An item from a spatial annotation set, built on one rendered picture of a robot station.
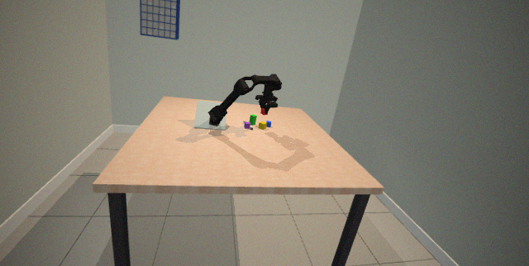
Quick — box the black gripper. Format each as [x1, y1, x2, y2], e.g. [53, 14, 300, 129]
[255, 91, 278, 114]

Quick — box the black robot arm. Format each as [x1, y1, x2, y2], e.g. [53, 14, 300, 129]
[208, 74, 282, 126]

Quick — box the yellow block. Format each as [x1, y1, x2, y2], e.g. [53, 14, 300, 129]
[258, 121, 267, 130]

